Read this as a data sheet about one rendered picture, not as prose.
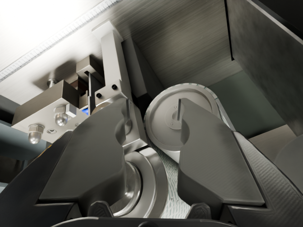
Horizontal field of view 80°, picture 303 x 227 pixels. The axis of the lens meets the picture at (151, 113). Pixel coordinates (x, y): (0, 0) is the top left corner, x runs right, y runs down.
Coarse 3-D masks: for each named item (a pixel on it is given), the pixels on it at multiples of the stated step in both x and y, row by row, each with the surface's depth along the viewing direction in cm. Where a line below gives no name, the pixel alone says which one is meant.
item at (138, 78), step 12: (132, 48) 43; (132, 60) 41; (144, 60) 49; (132, 72) 39; (144, 72) 41; (132, 84) 37; (144, 84) 36; (156, 84) 50; (144, 96) 35; (144, 108) 38
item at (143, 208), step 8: (136, 152) 29; (128, 160) 28; (136, 160) 28; (144, 160) 27; (144, 168) 27; (152, 168) 26; (144, 176) 26; (152, 176) 26; (144, 184) 25; (152, 184) 25; (144, 192) 25; (152, 192) 24; (144, 200) 24; (152, 200) 24; (136, 208) 24; (144, 208) 24; (128, 216) 24; (136, 216) 24; (144, 216) 23
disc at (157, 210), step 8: (144, 152) 28; (152, 152) 28; (152, 160) 27; (160, 160) 27; (160, 168) 26; (160, 176) 26; (160, 184) 25; (168, 184) 25; (160, 192) 24; (160, 200) 24; (152, 208) 24; (160, 208) 24; (120, 216) 25; (152, 216) 23; (160, 216) 23
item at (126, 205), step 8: (128, 168) 26; (136, 168) 27; (128, 176) 25; (136, 176) 25; (128, 184) 25; (136, 184) 24; (128, 192) 24; (136, 192) 24; (120, 200) 24; (128, 200) 24; (136, 200) 24; (112, 208) 24; (120, 208) 24; (128, 208) 24
